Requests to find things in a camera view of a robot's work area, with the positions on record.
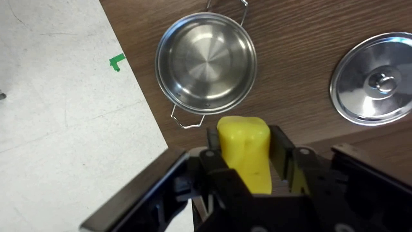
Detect small steel pot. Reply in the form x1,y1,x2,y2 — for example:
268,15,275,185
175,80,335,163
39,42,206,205
154,0,257,130

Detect green floor tape marker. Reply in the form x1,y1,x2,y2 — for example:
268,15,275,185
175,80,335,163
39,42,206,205
109,54,126,72

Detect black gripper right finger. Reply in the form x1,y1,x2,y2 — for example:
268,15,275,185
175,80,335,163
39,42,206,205
269,125,310,194

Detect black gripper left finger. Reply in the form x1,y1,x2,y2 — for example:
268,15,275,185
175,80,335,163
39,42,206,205
200,129,251,197

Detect yellow plastic object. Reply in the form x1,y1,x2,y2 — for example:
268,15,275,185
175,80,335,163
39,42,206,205
216,116,272,194

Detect wooden desk with black legs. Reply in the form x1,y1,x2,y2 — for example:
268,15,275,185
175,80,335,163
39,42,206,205
100,0,412,181

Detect steel pot lid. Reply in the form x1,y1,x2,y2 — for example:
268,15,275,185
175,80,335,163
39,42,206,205
328,32,412,126

